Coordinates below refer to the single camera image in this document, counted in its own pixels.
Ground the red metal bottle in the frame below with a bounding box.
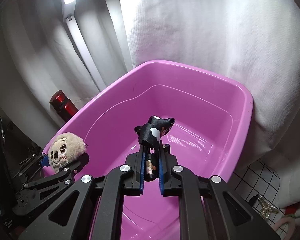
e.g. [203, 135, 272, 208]
[49, 90, 78, 122]

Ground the white window frame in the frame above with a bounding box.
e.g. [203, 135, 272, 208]
[62, 0, 106, 91]

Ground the pink fuzzy strawberry headband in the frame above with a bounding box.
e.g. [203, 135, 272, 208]
[271, 216, 300, 240]

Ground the beige plush face charm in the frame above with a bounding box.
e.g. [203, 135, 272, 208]
[47, 132, 86, 173]

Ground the white curtain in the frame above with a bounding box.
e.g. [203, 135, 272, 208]
[0, 0, 300, 207]

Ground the gold pearl hair claw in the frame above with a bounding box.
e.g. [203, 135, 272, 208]
[256, 194, 280, 220]

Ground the white grid bedsheet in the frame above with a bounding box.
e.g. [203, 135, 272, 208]
[229, 160, 280, 213]

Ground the pink plastic basin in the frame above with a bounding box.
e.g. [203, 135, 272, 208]
[32, 60, 257, 239]

